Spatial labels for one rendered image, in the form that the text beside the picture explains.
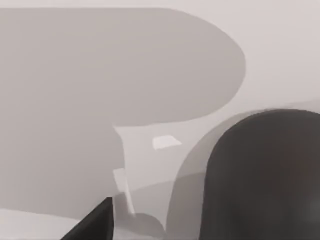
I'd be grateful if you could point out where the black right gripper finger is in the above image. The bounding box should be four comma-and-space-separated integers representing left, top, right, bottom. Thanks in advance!
59, 196, 115, 240

